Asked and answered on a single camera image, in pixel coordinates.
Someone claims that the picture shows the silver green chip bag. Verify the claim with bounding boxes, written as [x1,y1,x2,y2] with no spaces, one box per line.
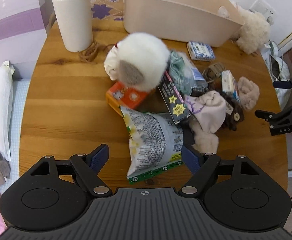
[120,106,183,184]

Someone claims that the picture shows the beige purple knit sock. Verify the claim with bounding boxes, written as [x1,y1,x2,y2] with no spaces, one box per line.
[184,90,226,154]

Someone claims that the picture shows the black star print box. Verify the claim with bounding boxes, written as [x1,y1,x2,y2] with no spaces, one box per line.
[157,71,190,125]

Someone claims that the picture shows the bear print tissue pack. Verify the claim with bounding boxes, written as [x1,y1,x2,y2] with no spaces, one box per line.
[221,70,240,102]

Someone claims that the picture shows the orange bear print box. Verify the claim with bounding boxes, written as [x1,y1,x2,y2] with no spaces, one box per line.
[106,82,150,117]

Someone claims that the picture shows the clear bag of cotton swabs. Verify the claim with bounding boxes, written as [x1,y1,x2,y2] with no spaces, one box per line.
[182,54,208,93]

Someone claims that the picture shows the green plaid scrunchie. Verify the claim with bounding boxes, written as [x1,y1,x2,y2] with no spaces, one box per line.
[168,50,194,95]

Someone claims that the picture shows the brown fishbone hair clip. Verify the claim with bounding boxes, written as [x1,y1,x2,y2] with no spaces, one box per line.
[77,41,114,63]

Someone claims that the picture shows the blue white tissue pack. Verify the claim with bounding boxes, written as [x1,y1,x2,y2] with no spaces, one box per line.
[187,41,215,61]

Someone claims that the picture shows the striped light blue cloth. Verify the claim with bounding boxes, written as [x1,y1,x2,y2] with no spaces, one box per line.
[260,40,290,110]

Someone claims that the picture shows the white fluffy plush toy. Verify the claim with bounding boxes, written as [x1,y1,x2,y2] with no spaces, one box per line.
[231,2,270,54]

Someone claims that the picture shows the beige plastic storage bin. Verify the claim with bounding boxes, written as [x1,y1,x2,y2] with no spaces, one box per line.
[124,0,244,47]

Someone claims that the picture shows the purple flower placemat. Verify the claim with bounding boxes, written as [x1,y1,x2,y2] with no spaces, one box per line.
[90,0,124,21]

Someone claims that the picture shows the white thermos bottle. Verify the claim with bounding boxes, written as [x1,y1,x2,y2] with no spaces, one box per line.
[52,0,93,53]

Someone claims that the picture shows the lilac headboard panel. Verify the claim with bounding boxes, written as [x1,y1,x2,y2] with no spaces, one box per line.
[0,0,53,69]

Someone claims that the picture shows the white wall socket panel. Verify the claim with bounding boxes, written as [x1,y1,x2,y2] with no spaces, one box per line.
[250,0,277,25]

